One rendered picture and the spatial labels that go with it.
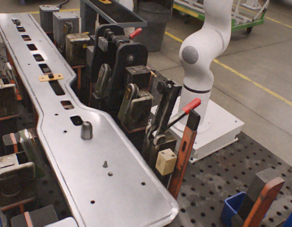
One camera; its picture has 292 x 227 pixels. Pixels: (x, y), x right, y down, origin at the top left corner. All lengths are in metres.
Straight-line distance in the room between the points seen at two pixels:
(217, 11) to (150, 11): 2.68
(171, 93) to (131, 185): 0.24
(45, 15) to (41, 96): 0.69
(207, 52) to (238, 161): 0.53
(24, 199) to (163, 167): 0.34
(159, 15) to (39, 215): 3.28
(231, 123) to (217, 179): 0.29
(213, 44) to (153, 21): 2.71
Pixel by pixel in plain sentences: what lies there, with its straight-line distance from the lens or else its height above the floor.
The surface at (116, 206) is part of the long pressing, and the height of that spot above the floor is 1.00.
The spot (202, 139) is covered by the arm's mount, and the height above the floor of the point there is 0.78.
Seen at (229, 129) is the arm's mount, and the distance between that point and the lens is 1.36.
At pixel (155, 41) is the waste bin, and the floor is 0.15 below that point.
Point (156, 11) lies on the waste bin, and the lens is 3.71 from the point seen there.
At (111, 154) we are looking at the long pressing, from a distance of 0.80.
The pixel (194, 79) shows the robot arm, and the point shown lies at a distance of 1.16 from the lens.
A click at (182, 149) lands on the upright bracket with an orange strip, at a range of 0.72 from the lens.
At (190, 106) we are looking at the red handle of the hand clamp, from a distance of 0.79.
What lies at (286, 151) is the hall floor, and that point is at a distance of 2.83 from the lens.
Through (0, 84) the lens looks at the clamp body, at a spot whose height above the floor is 1.04.
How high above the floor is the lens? 1.55
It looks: 35 degrees down
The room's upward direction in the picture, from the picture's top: 10 degrees clockwise
